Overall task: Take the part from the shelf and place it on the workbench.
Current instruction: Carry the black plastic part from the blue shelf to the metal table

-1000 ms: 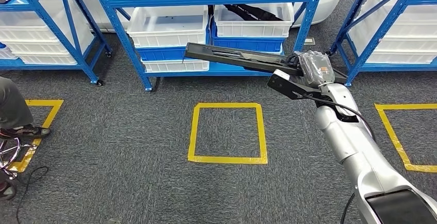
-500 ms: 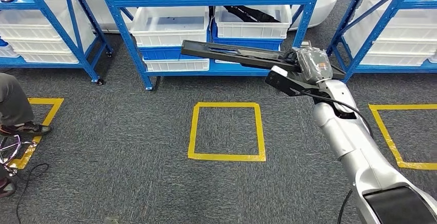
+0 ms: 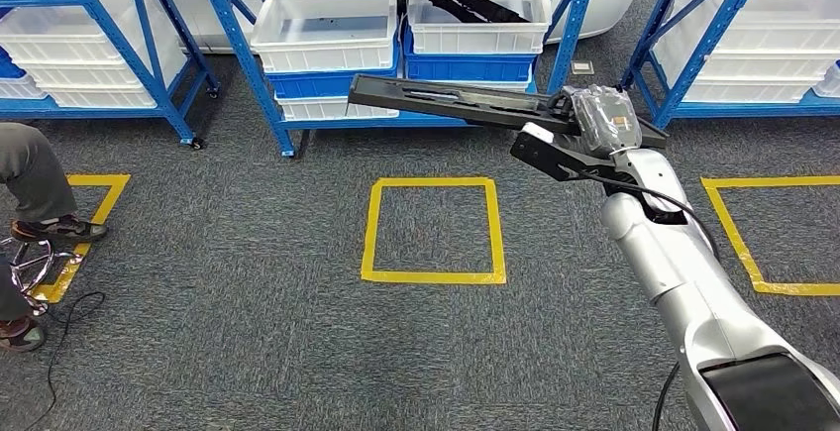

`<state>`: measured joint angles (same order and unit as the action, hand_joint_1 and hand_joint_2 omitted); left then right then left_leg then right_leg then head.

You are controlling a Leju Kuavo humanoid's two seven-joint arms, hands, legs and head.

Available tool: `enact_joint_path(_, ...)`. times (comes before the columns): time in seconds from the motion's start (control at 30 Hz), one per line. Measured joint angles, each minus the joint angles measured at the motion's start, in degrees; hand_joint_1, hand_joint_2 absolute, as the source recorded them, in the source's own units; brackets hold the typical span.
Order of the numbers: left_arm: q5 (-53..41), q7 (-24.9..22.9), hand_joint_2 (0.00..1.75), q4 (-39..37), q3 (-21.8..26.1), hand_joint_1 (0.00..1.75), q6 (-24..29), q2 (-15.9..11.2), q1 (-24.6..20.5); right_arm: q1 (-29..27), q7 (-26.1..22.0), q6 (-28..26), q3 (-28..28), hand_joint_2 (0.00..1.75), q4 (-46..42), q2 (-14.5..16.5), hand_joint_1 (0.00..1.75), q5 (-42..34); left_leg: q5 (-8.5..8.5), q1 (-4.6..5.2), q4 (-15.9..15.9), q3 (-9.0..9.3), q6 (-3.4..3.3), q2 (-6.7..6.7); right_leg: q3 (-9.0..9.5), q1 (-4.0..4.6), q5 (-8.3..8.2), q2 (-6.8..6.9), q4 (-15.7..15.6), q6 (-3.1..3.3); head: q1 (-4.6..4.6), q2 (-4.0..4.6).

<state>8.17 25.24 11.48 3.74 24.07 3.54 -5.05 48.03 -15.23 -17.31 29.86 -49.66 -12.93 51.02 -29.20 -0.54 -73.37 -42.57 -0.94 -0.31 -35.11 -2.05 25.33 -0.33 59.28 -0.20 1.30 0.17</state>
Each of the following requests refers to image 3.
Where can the long black plastic part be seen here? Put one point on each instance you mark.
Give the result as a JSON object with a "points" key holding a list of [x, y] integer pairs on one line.
{"points": [[380, 94]]}

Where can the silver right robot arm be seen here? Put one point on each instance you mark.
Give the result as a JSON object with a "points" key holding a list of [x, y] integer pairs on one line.
{"points": [[682, 270]]}

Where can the black strip part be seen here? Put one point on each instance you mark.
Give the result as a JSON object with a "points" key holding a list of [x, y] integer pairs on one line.
{"points": [[472, 6]]}

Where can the yellow floor tape square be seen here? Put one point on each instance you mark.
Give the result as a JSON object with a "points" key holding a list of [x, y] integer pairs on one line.
{"points": [[433, 276], [105, 180], [787, 182]]}

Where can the blue plastic bin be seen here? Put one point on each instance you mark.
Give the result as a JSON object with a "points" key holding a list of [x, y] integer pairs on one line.
{"points": [[459, 67], [10, 67], [315, 83]]}

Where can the white plastic bin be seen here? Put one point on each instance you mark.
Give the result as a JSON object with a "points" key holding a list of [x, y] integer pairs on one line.
{"points": [[98, 96], [512, 85], [479, 39], [328, 54], [755, 64], [59, 37], [830, 83], [20, 86], [79, 73], [748, 90], [774, 27], [315, 109]]}

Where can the metal floor socket plate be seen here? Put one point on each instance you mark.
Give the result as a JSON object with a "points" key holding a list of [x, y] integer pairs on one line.
{"points": [[582, 67]]}

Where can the chrome stool black seat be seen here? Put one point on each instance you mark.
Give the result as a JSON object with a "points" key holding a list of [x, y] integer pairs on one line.
{"points": [[62, 257]]}

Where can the person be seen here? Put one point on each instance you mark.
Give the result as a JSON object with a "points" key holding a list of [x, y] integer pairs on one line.
{"points": [[33, 172]]}

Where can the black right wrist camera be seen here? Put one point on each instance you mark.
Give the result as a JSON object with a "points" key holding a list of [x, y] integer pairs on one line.
{"points": [[541, 152]]}

